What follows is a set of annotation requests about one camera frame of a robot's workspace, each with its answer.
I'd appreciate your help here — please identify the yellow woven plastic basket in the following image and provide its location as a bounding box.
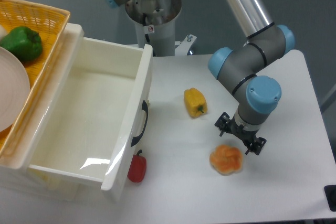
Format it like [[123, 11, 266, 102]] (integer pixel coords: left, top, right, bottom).
[[1, 0, 70, 155]]

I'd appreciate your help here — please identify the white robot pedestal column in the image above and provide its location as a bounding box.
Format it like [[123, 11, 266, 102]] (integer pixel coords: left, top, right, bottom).
[[125, 0, 197, 57]]

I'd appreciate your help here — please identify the red bell pepper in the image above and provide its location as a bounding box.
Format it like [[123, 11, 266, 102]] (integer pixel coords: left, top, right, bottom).
[[127, 150, 147, 183]]

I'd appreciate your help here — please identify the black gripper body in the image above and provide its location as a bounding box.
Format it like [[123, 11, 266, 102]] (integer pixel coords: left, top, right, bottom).
[[229, 115, 259, 144]]

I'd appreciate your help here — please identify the black device at table edge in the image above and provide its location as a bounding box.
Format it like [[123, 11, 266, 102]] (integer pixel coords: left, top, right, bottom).
[[324, 185, 336, 212]]

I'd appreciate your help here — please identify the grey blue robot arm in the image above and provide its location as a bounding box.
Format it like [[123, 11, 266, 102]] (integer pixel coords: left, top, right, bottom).
[[106, 0, 295, 154]]

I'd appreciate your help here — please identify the pale pink plate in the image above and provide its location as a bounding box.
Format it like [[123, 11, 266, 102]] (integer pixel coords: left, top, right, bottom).
[[1, 48, 30, 131]]

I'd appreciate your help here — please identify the round orange bread roll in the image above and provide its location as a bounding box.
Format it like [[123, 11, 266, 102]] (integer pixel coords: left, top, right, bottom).
[[209, 144, 244, 175]]

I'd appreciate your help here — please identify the white drawer cabinet frame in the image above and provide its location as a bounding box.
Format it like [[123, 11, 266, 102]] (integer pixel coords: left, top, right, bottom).
[[1, 23, 84, 200]]

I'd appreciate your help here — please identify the white plastic drawer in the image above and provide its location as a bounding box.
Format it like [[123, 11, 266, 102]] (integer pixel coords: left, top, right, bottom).
[[30, 38, 153, 201]]

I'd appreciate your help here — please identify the yellow bell pepper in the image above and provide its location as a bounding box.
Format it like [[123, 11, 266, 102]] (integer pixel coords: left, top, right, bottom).
[[184, 88, 208, 118]]

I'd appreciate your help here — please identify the green bell pepper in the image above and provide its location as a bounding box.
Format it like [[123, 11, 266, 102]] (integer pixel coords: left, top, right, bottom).
[[1, 26, 43, 62]]

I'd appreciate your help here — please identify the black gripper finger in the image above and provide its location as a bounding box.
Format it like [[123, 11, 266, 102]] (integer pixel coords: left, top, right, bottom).
[[245, 135, 267, 155], [214, 112, 232, 137]]

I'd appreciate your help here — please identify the black drawer handle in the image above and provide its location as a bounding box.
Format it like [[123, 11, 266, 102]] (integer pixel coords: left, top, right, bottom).
[[131, 100, 149, 147]]

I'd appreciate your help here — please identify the white object in basket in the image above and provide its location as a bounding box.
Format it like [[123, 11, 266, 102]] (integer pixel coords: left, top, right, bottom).
[[0, 25, 7, 40]]

